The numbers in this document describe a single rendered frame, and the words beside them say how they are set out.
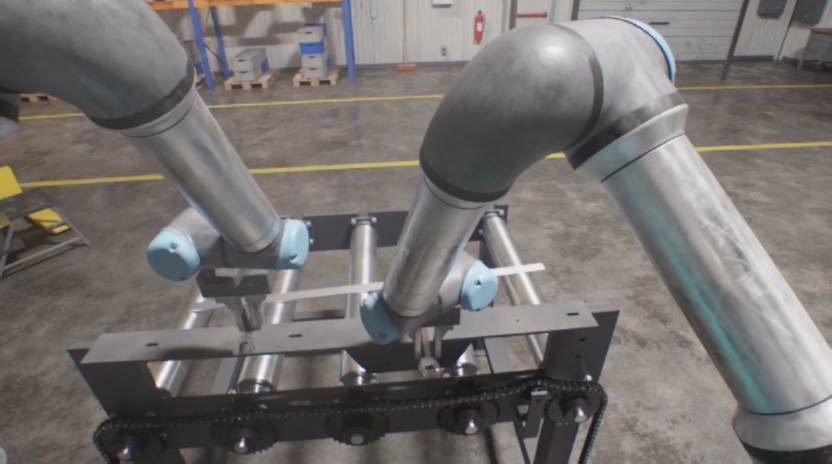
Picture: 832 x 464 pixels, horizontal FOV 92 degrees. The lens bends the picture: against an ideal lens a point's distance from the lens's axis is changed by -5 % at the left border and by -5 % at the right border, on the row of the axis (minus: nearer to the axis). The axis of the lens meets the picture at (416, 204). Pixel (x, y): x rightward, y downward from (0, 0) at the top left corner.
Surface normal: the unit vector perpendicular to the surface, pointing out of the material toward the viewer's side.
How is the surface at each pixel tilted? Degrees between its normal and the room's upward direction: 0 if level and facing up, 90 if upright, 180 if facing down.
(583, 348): 90
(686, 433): 0
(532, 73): 57
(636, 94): 50
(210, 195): 117
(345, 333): 0
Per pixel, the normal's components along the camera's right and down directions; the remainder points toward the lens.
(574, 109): 0.41, 0.38
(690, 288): -0.82, 0.31
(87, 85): 0.31, 0.79
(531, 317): -0.02, -0.88
